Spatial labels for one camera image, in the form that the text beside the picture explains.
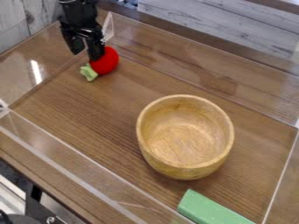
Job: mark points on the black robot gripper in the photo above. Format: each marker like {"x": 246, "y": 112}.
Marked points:
{"x": 79, "y": 18}

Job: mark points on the clear acrylic tray wall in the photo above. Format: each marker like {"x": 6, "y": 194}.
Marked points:
{"x": 87, "y": 188}

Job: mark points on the wooden bowl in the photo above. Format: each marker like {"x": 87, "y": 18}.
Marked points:
{"x": 186, "y": 135}

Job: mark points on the clear acrylic corner bracket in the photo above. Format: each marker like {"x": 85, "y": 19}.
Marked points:
{"x": 109, "y": 28}

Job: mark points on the green rectangular block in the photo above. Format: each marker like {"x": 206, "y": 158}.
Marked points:
{"x": 205, "y": 211}

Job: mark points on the red plush strawberry toy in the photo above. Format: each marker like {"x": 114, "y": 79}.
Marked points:
{"x": 103, "y": 66}

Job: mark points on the black table leg bracket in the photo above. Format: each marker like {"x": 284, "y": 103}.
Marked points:
{"x": 37, "y": 210}

